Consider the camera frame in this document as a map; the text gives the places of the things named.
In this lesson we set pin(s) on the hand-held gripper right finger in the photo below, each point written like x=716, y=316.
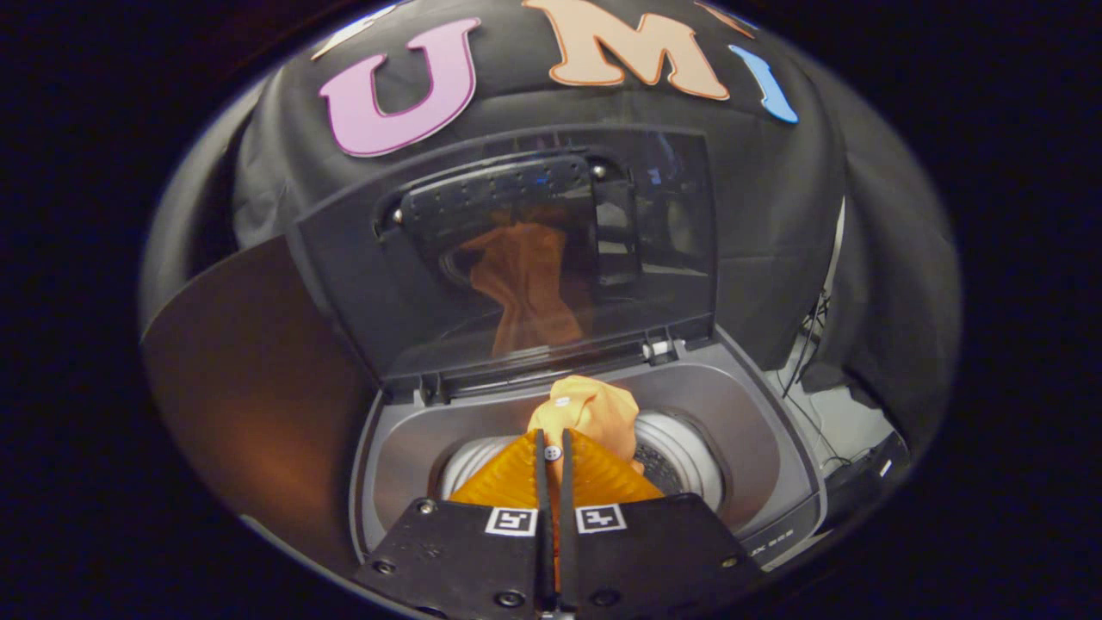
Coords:
x=654, y=551

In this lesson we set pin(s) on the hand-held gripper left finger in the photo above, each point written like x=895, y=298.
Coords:
x=465, y=551

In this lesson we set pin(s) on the orange garment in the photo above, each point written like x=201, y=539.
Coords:
x=594, y=413

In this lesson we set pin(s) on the dark transparent washing machine lid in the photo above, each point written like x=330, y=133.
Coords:
x=344, y=284

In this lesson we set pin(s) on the black box on floor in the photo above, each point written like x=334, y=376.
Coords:
x=869, y=478

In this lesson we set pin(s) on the white cabinet with dark top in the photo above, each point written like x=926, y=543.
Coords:
x=250, y=396

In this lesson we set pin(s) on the black backdrop cloth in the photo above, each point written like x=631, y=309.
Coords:
x=775, y=189

